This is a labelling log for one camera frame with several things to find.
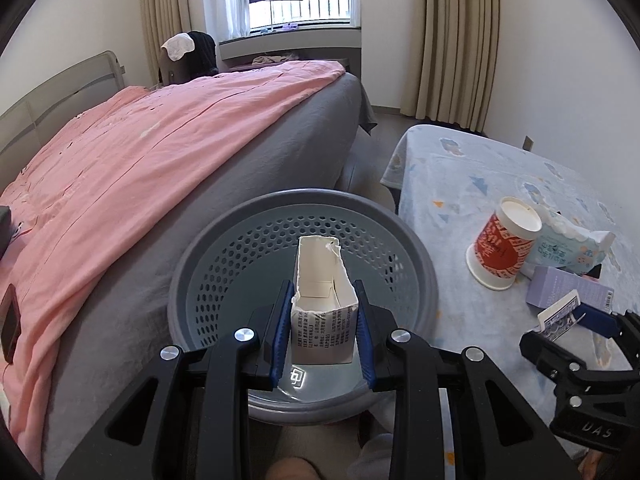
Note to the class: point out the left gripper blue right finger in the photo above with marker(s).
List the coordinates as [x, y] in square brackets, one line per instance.
[363, 336]

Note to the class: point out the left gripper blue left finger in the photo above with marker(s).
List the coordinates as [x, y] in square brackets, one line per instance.
[279, 332]

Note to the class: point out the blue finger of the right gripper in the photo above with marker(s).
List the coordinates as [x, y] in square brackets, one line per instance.
[597, 321]

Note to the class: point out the torn white carton box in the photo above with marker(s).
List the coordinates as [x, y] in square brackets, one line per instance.
[324, 306]

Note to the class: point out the small black block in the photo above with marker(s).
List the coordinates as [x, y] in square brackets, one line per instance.
[595, 272]

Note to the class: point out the small blue patterned box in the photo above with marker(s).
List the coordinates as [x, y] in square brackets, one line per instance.
[558, 319]

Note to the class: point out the purple toothpaste box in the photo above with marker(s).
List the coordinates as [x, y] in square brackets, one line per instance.
[549, 285]

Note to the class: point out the blue white wipes packet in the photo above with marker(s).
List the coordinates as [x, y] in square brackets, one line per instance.
[562, 244]

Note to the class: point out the red white paper cup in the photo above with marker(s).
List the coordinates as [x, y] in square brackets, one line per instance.
[498, 253]

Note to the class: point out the grey perforated trash basket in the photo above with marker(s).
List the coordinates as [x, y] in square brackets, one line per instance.
[238, 263]

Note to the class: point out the light blue patterned tablecloth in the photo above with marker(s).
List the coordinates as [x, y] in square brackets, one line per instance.
[489, 391]

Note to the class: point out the grey bed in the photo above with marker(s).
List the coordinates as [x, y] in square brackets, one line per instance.
[123, 323]

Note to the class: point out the pink bed blanket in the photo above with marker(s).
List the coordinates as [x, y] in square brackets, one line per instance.
[102, 182]

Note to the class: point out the right beige curtain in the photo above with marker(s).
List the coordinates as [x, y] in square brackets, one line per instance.
[452, 61]

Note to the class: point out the beige curtain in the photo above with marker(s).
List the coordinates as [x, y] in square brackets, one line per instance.
[452, 61]
[162, 19]

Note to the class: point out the dark smartphone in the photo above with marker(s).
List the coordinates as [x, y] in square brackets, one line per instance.
[11, 328]

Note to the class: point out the grey window sill bench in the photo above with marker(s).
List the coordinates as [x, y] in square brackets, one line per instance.
[332, 42]

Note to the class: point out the grey pillow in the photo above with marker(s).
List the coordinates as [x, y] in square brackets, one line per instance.
[6, 228]

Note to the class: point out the chair with clothes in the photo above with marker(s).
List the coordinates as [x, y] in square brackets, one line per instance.
[187, 56]

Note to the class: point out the grey headboard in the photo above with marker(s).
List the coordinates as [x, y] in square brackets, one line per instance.
[30, 123]

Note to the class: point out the left beige curtain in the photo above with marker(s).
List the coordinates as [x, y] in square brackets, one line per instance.
[162, 19]

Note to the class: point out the wall outlet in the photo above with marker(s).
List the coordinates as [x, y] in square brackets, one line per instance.
[527, 144]

